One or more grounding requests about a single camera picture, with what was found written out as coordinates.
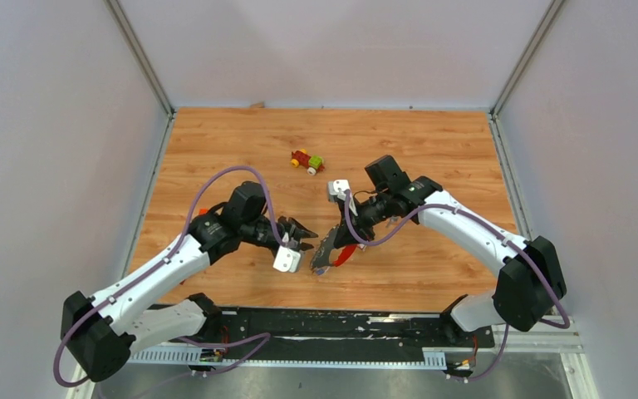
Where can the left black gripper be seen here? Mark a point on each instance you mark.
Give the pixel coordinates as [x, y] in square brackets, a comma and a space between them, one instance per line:
[303, 231]

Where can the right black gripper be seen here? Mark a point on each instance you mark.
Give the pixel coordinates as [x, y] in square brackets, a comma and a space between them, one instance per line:
[345, 237]

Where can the metal key holder red handle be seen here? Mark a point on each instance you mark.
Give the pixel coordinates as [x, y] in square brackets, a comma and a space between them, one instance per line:
[331, 253]

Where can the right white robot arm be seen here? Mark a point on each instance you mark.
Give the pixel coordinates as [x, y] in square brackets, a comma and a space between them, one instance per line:
[529, 283]

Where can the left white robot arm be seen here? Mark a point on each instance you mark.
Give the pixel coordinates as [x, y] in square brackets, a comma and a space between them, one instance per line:
[103, 330]

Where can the colourful toy brick car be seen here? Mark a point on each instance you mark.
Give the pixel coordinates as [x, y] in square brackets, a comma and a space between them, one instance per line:
[313, 164]

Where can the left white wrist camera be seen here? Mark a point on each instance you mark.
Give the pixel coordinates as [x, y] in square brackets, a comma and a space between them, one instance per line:
[287, 260]

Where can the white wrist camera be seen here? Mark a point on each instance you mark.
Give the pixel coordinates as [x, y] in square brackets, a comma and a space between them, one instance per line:
[336, 190]
[287, 260]

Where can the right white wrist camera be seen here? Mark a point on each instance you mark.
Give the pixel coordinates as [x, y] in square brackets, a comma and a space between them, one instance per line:
[336, 190]

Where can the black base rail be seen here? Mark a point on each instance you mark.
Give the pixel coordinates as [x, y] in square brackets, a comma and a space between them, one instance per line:
[340, 336]

